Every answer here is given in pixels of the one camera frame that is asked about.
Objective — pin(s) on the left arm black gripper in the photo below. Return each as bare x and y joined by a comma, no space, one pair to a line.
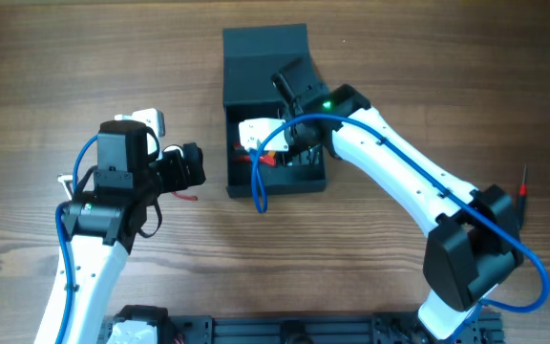
191,162

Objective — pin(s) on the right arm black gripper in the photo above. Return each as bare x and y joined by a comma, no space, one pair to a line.
295,139

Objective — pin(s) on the red black screwdriver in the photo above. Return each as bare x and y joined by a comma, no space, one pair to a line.
522,196

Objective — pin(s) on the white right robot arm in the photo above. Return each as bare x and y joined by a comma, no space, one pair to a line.
472,236

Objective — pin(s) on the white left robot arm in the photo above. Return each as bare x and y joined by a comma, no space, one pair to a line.
97,227

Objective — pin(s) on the dark green open box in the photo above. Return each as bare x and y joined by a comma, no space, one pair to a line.
251,57

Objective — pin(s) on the silver L-shaped wrench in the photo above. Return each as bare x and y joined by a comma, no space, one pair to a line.
66,181

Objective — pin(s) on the left arm white wrist camera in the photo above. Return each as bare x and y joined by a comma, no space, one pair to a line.
151,117

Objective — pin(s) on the arm white wrist camera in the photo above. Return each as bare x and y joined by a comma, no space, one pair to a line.
253,132
151,117

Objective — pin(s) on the right arm white wrist camera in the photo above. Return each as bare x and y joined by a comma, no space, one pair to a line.
253,132

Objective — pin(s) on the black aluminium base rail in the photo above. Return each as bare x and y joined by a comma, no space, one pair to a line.
146,324

